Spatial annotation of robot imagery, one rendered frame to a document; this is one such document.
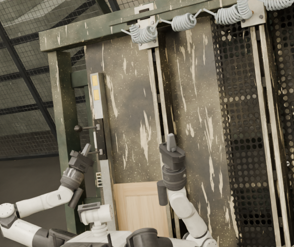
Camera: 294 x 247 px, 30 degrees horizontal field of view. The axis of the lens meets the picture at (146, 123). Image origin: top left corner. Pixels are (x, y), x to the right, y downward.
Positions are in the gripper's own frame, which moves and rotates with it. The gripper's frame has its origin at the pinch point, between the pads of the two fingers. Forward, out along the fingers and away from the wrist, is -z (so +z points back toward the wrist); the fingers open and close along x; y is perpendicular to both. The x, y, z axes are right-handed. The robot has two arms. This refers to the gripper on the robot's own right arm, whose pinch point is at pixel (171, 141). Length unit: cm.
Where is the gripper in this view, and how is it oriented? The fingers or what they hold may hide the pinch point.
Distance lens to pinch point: 197.9
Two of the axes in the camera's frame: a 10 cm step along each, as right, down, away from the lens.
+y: 8.5, -3.3, 4.1
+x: -5.1, -3.6, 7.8
